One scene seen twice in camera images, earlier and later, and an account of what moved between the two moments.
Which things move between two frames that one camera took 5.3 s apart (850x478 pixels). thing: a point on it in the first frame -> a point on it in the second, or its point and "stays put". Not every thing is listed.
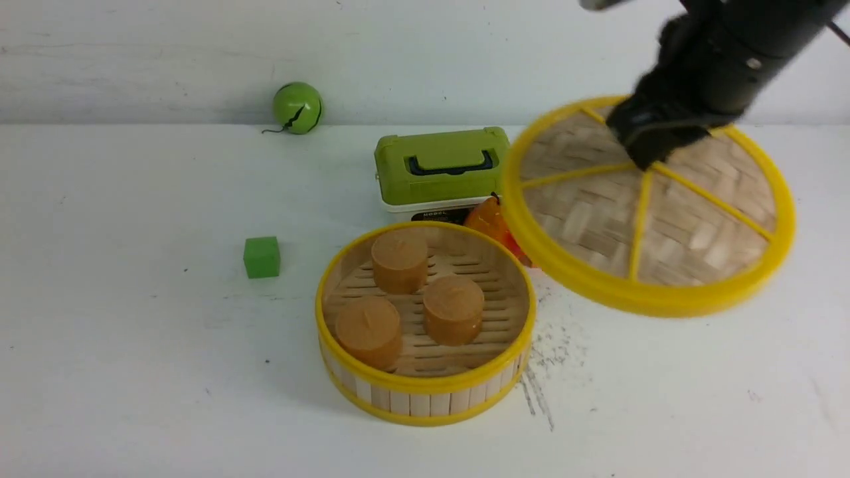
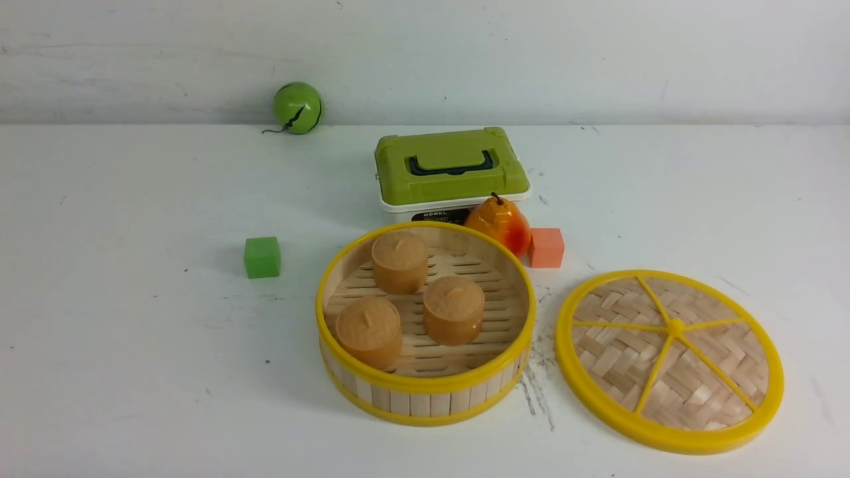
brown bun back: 400,261 stays put
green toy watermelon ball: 297,107 stays put
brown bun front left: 368,332 stays put
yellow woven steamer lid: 694,233 -> 673,358
